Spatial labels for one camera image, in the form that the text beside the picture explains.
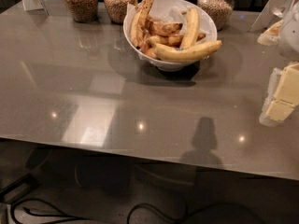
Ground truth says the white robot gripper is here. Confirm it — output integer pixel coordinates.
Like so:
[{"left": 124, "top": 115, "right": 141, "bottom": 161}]
[{"left": 257, "top": 1, "right": 299, "bottom": 127}]

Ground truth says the yellow banana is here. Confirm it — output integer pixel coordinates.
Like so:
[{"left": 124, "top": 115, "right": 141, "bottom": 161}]
[
  {"left": 148, "top": 32, "right": 206, "bottom": 48},
  {"left": 180, "top": 7, "right": 200, "bottom": 49},
  {"left": 151, "top": 40, "right": 222, "bottom": 63}
]

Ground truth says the upright yellow banana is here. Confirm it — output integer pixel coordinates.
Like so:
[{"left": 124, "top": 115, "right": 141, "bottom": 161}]
[{"left": 180, "top": 7, "right": 200, "bottom": 49}]

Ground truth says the white ceramic bowl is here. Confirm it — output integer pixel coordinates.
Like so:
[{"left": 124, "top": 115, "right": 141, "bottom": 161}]
[{"left": 123, "top": 0, "right": 218, "bottom": 72}]

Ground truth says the white paper in bowl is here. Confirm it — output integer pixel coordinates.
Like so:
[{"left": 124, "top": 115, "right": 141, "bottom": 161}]
[{"left": 125, "top": 3, "right": 190, "bottom": 26}]

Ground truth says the brown bruised middle banana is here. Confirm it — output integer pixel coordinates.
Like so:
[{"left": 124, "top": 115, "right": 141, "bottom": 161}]
[{"left": 146, "top": 17, "right": 183, "bottom": 36}]

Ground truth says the spotted tall left banana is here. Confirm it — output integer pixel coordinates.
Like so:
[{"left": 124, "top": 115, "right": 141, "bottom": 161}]
[{"left": 130, "top": 0, "right": 154, "bottom": 48}]

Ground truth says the white stand top right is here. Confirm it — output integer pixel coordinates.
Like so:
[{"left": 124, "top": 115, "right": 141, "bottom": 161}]
[{"left": 249, "top": 0, "right": 298, "bottom": 32}]

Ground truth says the right glass grain jar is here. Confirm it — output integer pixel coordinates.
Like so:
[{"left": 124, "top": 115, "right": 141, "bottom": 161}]
[{"left": 197, "top": 0, "right": 235, "bottom": 31}]

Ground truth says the glass grain jar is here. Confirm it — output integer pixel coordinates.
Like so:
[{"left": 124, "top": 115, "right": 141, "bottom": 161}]
[
  {"left": 104, "top": 0, "right": 137, "bottom": 24},
  {"left": 64, "top": 0, "right": 98, "bottom": 22},
  {"left": 197, "top": 0, "right": 235, "bottom": 31}
]

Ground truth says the left glass grain jar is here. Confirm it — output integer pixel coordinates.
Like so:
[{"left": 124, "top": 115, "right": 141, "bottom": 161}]
[{"left": 64, "top": 0, "right": 98, "bottom": 22}]

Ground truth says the black floor cable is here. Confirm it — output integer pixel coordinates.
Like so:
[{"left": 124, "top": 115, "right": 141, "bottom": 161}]
[{"left": 9, "top": 197, "right": 269, "bottom": 224}]

